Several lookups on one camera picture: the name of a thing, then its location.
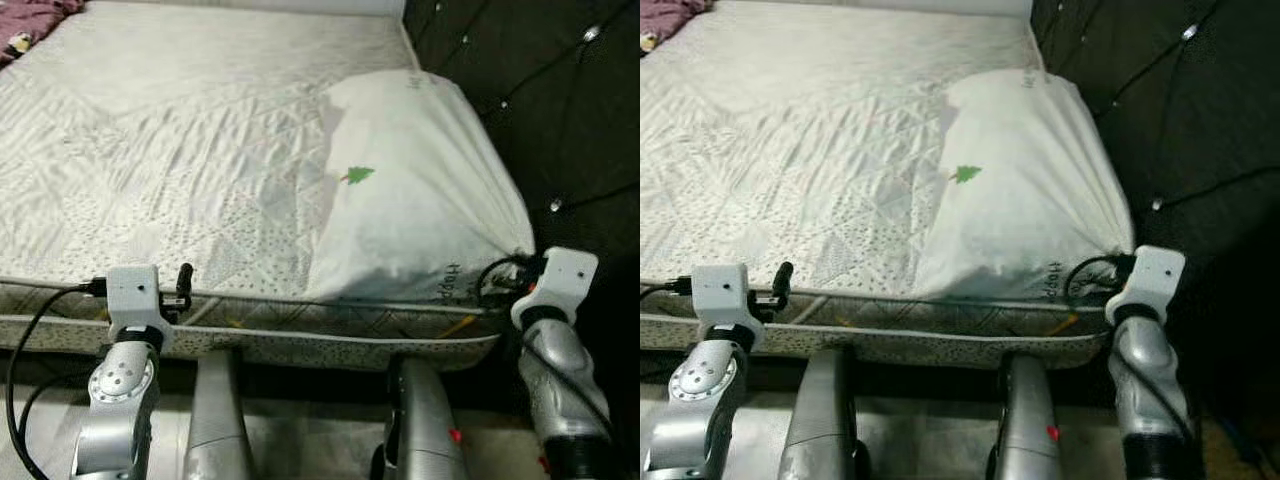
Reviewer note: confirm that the grey quilted mattress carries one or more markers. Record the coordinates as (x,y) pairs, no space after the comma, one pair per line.
(180,150)
(800,150)

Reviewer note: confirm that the dark bed base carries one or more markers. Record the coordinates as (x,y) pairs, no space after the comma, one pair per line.
(920,380)
(320,385)

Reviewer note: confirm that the black tufted headboard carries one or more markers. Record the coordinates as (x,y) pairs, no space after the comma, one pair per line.
(560,100)
(1200,100)

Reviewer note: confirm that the purple blanket with cartoon print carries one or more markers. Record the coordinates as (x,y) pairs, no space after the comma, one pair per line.
(670,20)
(30,25)

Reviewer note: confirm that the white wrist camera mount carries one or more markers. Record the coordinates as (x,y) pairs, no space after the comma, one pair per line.
(560,285)
(135,295)
(722,295)
(1150,280)

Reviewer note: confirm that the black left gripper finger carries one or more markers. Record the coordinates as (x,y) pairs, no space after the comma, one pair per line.
(784,280)
(185,280)

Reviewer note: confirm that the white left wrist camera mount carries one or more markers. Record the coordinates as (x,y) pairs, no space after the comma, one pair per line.
(722,295)
(135,295)

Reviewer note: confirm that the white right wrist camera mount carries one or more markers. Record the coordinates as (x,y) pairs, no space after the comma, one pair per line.
(560,285)
(1150,280)

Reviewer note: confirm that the silver robot right leg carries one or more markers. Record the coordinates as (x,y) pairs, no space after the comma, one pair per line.
(425,420)
(1030,420)

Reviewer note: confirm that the white pillow with green tree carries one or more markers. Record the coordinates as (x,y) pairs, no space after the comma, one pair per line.
(1030,200)
(420,200)

